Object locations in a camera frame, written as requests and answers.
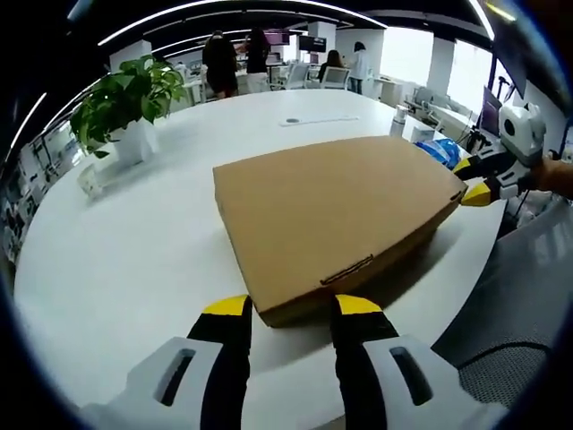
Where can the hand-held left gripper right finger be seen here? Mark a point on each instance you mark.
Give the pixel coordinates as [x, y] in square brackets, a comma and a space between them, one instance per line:
[362, 358]

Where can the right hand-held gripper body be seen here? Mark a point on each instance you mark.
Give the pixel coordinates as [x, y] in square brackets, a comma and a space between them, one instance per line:
[524, 134]

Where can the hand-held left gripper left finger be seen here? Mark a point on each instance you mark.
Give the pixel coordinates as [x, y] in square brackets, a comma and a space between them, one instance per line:
[224, 358]

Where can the blue wet wipes soft item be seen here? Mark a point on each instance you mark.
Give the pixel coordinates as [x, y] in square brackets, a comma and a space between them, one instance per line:
[441, 150]

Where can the white pump bottle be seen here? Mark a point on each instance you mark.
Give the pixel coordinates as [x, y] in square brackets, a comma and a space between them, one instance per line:
[398, 125]

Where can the brown cardboard shoe box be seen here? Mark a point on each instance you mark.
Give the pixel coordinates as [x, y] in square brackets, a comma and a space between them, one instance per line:
[336, 210]

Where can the person's right hand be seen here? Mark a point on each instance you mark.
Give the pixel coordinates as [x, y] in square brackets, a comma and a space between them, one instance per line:
[555, 177]

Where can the open laptop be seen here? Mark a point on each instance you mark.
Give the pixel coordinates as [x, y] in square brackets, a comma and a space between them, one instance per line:
[491, 109]

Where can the grey mesh office chair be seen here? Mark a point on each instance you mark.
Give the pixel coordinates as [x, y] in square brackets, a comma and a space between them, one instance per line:
[515, 291]

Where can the white office chair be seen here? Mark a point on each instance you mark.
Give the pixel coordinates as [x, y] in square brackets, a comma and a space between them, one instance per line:
[336, 77]
[297, 74]

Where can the dark monitor screen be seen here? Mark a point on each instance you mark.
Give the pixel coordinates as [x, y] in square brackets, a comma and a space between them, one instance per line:
[313, 42]

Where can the small white cube on table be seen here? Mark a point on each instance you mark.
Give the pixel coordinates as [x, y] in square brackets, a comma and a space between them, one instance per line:
[91, 181]

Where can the purple lit monitor screen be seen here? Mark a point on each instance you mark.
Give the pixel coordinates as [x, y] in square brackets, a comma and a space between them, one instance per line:
[277, 38]

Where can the white low cabinet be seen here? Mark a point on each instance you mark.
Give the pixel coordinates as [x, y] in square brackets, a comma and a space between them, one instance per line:
[194, 94]

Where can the green plant in white pot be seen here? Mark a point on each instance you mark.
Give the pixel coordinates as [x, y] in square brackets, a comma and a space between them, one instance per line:
[130, 89]

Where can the dark wall mounted screen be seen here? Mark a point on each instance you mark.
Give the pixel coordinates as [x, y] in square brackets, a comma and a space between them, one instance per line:
[508, 49]

